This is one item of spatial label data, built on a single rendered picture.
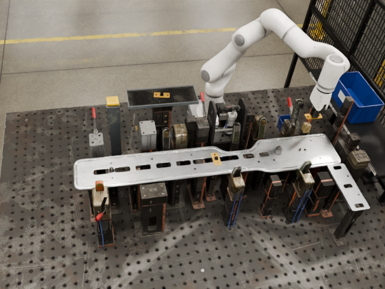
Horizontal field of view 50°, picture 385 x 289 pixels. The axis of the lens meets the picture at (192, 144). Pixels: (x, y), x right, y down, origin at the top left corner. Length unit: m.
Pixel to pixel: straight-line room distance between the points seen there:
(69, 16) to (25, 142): 2.76
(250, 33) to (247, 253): 1.10
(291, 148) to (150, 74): 2.29
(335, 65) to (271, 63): 2.77
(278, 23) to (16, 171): 1.62
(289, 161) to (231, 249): 0.54
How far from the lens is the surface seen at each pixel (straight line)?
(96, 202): 1.88
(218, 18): 5.28
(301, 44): 1.96
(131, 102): 2.17
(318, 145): 2.36
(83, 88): 4.11
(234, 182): 2.00
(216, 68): 2.33
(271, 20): 2.00
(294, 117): 2.31
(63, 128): 2.72
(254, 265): 2.17
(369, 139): 2.48
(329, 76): 1.93
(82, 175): 2.06
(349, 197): 2.19
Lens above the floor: 2.59
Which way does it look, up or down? 47 degrees down
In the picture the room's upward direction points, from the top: 7 degrees clockwise
